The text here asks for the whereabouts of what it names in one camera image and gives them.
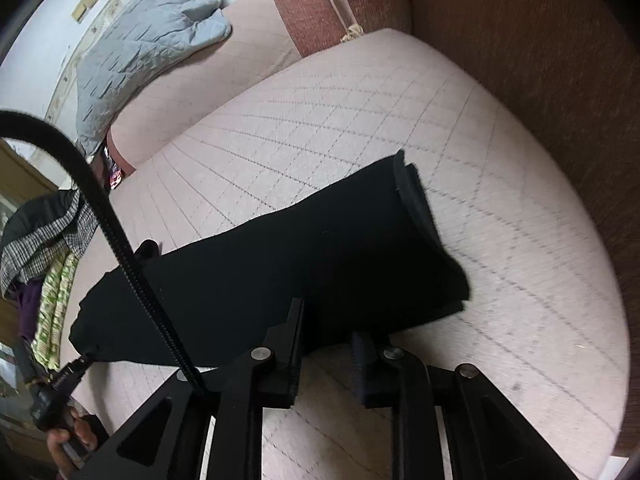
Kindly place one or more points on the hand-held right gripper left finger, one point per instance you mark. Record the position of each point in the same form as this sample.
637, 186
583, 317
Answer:
295, 355

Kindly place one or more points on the grey quilted blanket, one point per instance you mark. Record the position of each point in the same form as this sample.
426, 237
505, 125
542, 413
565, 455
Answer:
150, 45

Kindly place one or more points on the black pants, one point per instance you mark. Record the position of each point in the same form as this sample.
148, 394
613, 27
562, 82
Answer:
300, 265

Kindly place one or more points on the pink quilted sofa cover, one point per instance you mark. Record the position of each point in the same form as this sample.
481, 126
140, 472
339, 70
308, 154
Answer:
400, 135

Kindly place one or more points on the red-brown cushion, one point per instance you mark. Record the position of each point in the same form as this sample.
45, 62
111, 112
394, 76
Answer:
305, 10

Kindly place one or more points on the purple cloth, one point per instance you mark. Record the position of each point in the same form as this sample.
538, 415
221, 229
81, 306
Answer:
27, 302

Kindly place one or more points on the colourful printed cloth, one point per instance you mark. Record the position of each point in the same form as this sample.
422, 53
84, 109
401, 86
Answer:
112, 167

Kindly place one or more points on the brown sofa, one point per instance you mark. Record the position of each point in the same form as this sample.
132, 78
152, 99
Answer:
525, 60

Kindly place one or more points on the wooden cabinet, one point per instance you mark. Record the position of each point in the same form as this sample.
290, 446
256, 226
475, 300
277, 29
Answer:
22, 172

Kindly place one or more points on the green patterned cloth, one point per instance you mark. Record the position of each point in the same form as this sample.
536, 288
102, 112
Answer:
52, 310

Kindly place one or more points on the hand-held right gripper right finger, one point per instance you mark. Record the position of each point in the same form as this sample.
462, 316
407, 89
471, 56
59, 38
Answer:
359, 365

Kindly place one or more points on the checked grey cloth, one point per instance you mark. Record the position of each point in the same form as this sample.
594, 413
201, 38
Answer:
45, 240

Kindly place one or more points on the person's left hand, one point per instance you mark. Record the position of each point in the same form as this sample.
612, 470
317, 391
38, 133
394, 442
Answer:
75, 435

